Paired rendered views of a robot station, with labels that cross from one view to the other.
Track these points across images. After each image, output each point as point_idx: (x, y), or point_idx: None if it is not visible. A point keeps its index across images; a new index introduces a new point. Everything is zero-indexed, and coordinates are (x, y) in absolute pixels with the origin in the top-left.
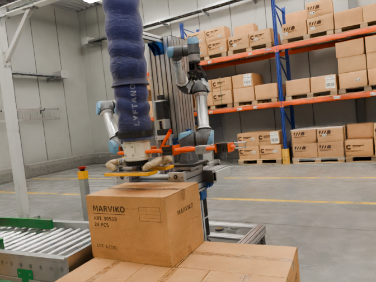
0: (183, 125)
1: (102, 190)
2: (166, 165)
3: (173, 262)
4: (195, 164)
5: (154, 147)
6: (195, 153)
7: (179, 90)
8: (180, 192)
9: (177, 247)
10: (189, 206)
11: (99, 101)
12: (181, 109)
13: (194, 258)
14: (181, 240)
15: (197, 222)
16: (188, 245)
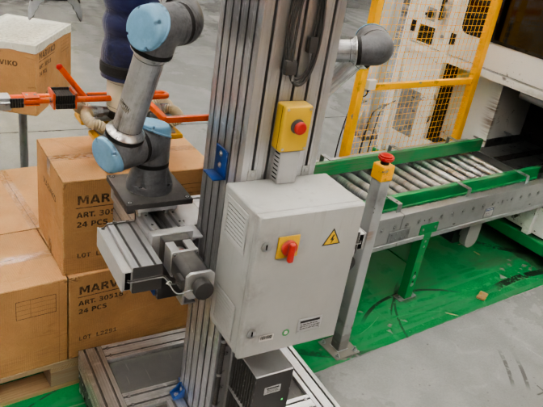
0: (214, 127)
1: (186, 141)
2: (98, 133)
3: (39, 222)
4: (107, 178)
5: (158, 116)
6: (132, 172)
7: (224, 33)
8: (46, 159)
9: (41, 213)
10: (52, 194)
11: (368, 23)
12: (217, 85)
13: (32, 245)
14: (44, 216)
15: (58, 234)
16: (49, 238)
